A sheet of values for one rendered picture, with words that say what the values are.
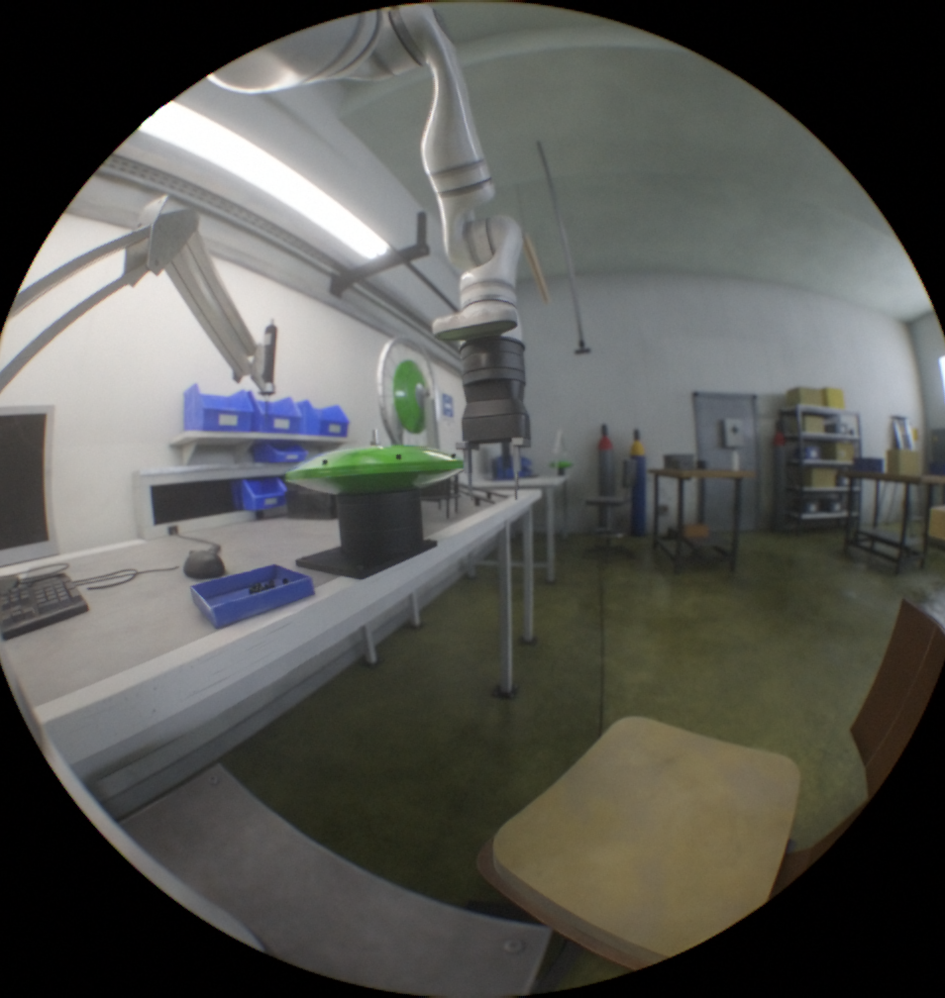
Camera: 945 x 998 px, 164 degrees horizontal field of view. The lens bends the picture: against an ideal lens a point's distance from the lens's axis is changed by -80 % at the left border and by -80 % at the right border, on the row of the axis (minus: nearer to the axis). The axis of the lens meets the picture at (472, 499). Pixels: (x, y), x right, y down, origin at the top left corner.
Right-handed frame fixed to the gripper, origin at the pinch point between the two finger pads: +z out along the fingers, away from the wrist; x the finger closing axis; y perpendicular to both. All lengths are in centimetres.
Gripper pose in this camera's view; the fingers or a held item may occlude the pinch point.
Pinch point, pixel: (493, 499)
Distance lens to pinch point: 36.1
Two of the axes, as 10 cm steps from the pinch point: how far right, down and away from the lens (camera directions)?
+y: 3.5, -1.0, 9.3
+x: -9.4, 0.1, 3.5
